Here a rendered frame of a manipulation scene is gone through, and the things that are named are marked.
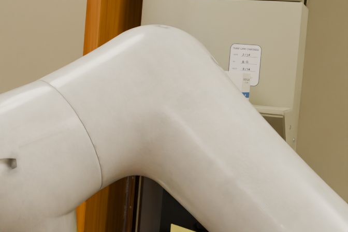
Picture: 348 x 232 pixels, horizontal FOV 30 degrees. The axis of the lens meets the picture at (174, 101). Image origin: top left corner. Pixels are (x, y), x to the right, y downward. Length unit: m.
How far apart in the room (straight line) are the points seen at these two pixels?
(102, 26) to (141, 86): 0.74
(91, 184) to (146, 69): 0.11
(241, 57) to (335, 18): 0.47
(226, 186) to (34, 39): 1.45
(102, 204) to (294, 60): 0.49
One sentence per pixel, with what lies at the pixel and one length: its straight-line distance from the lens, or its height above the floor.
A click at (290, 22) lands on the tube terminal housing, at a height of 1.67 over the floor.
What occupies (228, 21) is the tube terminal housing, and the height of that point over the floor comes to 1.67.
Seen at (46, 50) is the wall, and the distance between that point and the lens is 1.90.
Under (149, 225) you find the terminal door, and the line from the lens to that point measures 1.30.
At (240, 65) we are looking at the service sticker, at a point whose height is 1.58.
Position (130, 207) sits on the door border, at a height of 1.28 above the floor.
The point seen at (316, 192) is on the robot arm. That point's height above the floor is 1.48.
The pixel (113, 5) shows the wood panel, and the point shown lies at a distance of 1.32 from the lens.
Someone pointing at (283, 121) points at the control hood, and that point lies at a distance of 1.15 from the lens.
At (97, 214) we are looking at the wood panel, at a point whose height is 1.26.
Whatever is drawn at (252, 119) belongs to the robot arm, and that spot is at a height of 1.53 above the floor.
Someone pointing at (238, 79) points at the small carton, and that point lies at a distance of 1.18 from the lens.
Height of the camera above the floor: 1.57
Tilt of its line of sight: 3 degrees down
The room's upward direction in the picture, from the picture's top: 5 degrees clockwise
